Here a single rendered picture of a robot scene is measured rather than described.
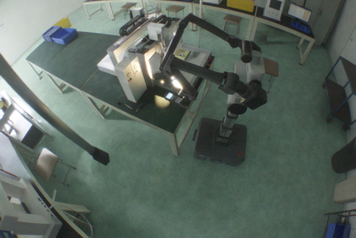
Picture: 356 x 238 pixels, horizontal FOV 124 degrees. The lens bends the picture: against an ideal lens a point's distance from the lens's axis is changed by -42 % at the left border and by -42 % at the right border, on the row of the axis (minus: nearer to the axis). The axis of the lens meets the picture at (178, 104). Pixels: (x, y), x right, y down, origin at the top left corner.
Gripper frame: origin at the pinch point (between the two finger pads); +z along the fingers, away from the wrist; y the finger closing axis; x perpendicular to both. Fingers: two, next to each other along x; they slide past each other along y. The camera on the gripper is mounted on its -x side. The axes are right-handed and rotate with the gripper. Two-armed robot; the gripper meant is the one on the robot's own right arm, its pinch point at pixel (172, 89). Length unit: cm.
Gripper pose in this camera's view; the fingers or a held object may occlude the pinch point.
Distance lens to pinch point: 146.7
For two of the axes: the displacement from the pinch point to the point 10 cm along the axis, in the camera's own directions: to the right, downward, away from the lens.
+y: -5.3, 7.2, -4.5
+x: 8.0, 2.5, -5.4
